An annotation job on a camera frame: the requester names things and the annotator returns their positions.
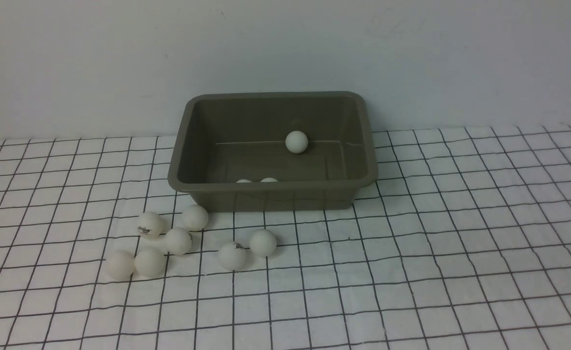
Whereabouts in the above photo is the white ball with red logo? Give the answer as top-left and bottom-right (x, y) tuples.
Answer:
(137, 212), (165, 240)

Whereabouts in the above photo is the olive plastic storage bin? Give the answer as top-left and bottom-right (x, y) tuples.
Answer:
(168, 91), (379, 212)

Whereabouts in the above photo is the white ball with dark logo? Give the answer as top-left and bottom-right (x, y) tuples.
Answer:
(217, 242), (247, 271)

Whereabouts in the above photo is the white ping-pong ball cluster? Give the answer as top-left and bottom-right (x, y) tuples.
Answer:
(164, 227), (193, 256)

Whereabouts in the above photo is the white grid-patterned tablecloth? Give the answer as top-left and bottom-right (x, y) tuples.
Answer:
(0, 124), (571, 350)

